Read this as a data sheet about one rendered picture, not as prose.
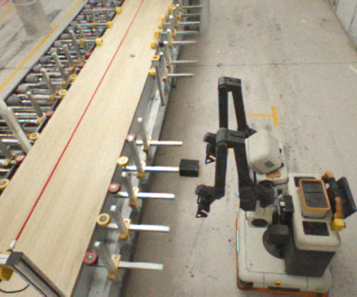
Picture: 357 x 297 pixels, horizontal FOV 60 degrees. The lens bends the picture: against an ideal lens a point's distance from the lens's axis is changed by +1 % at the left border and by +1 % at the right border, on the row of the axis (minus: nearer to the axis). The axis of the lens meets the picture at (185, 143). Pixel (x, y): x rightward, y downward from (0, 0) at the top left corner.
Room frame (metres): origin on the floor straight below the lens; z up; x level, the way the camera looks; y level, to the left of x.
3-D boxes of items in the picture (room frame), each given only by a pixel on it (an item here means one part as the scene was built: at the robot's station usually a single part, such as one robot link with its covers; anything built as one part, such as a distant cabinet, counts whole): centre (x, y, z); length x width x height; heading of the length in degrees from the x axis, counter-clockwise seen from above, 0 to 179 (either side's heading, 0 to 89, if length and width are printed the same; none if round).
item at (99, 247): (0.78, 0.50, 0.92); 0.04 x 0.04 x 0.48; 79
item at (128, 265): (0.80, 0.42, 0.82); 0.43 x 0.03 x 0.04; 79
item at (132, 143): (1.51, 0.36, 0.94); 0.04 x 0.04 x 0.48; 79
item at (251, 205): (1.16, -0.37, 0.99); 0.28 x 0.16 x 0.22; 169
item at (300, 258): (1.09, -0.75, 0.59); 0.55 x 0.34 x 0.83; 169
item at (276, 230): (1.08, -0.48, 0.68); 0.28 x 0.27 x 0.25; 169
